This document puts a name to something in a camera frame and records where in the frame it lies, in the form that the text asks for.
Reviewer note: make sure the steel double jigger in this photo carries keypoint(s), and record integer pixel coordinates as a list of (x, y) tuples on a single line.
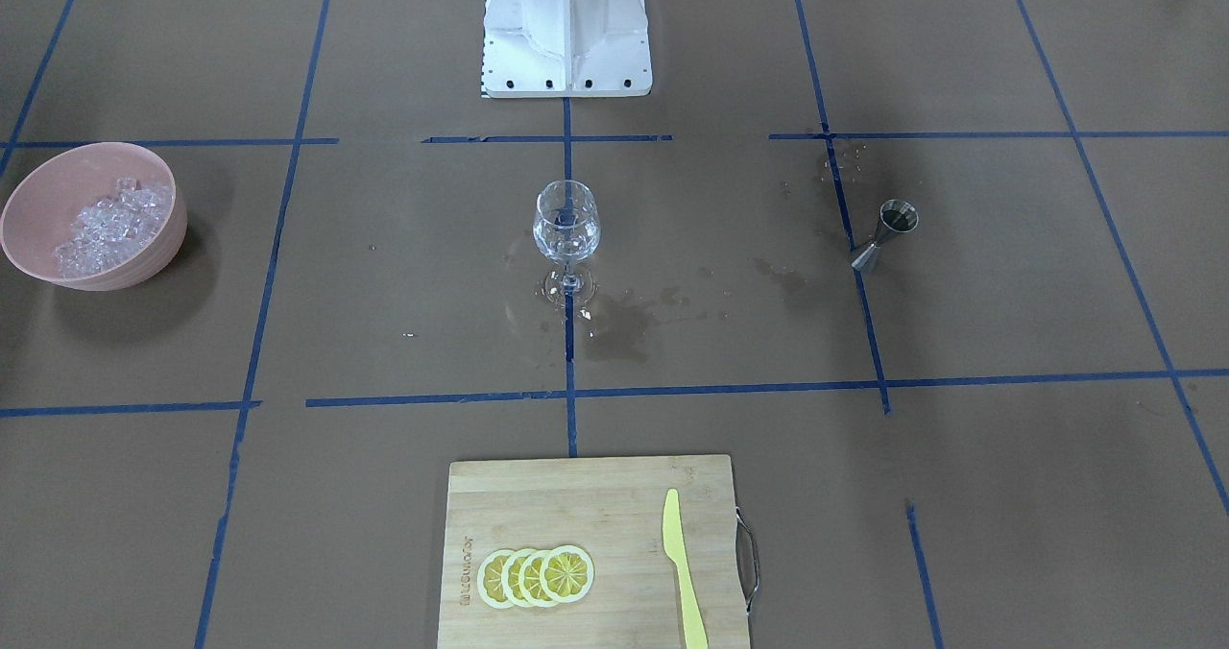
[(896, 217)]

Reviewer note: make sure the clear wine glass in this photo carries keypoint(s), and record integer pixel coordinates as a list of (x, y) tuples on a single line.
[(567, 231)]

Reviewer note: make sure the clear ice cube pile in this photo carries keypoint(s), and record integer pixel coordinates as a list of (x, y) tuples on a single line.
[(114, 229)]

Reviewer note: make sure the bamboo cutting board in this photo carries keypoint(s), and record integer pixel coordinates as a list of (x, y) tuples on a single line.
[(612, 508)]

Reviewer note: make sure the yellow plastic knife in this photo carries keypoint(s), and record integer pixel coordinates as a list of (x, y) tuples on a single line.
[(694, 634)]

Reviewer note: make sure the lemon slice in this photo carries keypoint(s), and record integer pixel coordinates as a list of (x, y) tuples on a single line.
[(510, 579), (530, 585), (566, 574), (490, 580)]

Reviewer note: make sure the pink plastic bowl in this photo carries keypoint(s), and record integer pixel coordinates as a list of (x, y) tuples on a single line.
[(37, 216)]

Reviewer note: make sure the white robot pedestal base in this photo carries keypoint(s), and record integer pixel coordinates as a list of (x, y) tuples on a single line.
[(566, 49)]

